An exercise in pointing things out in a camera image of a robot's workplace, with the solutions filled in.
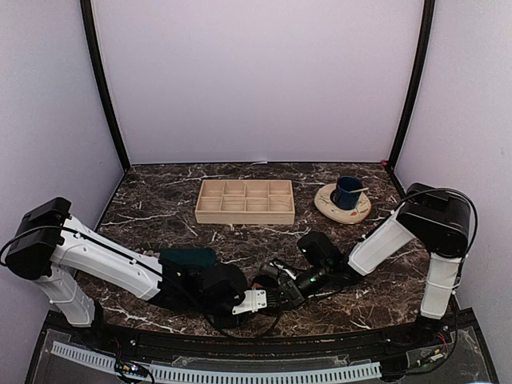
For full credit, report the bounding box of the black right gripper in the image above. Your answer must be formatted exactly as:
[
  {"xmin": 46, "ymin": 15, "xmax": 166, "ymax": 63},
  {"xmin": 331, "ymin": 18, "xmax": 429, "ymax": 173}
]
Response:
[{"xmin": 270, "ymin": 262, "xmax": 331, "ymax": 311}]

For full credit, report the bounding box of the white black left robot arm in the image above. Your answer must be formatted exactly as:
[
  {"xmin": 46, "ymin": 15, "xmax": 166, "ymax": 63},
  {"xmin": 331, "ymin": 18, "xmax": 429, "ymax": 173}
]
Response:
[{"xmin": 1, "ymin": 197, "xmax": 282, "ymax": 349}]

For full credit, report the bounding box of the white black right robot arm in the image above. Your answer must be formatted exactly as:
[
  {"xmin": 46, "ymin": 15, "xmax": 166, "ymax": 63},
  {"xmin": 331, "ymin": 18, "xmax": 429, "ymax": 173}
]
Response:
[{"xmin": 265, "ymin": 183, "xmax": 478, "ymax": 347}]

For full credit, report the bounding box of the green christmas bear sock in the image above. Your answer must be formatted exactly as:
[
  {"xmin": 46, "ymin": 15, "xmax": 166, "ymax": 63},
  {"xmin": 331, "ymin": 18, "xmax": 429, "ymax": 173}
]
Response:
[{"xmin": 139, "ymin": 248, "xmax": 218, "ymax": 268}]

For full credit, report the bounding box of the cream saucer plate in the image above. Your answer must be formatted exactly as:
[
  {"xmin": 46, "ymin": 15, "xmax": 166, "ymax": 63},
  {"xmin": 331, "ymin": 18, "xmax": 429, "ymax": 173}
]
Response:
[{"xmin": 314, "ymin": 183, "xmax": 372, "ymax": 225}]

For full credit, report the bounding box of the wooden compartment tray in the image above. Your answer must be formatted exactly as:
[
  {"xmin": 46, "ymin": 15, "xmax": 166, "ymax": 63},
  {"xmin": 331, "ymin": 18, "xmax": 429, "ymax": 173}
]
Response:
[{"xmin": 195, "ymin": 179, "xmax": 295, "ymax": 226}]

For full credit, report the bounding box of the dark blue mug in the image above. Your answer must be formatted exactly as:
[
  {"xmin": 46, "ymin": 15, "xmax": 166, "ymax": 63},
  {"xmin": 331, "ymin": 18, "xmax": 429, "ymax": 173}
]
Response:
[{"xmin": 330, "ymin": 176, "xmax": 363, "ymax": 210}]

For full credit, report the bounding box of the wooden stirrer stick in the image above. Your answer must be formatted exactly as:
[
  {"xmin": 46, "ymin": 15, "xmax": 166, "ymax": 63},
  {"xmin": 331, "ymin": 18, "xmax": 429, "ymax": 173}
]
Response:
[{"xmin": 347, "ymin": 187, "xmax": 369, "ymax": 194}]

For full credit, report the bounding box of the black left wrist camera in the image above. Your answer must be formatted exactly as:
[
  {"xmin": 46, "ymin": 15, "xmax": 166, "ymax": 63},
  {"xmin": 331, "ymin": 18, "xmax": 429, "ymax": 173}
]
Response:
[{"xmin": 200, "ymin": 263, "xmax": 248, "ymax": 306}]

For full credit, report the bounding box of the white slotted cable duct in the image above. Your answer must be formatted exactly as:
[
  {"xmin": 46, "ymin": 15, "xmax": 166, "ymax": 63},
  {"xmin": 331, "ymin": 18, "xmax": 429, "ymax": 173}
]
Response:
[{"xmin": 50, "ymin": 342, "xmax": 382, "ymax": 383}]

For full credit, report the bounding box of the black front table rail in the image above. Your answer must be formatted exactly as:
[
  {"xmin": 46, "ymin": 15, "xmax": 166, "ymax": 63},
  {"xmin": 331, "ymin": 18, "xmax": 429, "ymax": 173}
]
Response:
[{"xmin": 37, "ymin": 310, "xmax": 476, "ymax": 370}]

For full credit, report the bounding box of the black left frame post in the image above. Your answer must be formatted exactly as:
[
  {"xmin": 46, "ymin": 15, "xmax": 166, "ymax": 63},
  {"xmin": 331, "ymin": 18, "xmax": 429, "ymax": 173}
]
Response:
[{"xmin": 79, "ymin": 0, "xmax": 131, "ymax": 173}]

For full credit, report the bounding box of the black frame post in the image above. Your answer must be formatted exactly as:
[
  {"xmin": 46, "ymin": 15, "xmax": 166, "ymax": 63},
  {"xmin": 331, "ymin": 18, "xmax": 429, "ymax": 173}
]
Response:
[
  {"xmin": 79, "ymin": 0, "xmax": 131, "ymax": 173},
  {"xmin": 386, "ymin": 0, "xmax": 436, "ymax": 174}
]

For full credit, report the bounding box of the black right frame post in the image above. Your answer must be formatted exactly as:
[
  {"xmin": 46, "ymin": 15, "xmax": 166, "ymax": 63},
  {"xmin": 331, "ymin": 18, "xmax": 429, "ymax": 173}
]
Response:
[{"xmin": 386, "ymin": 0, "xmax": 436, "ymax": 174}]

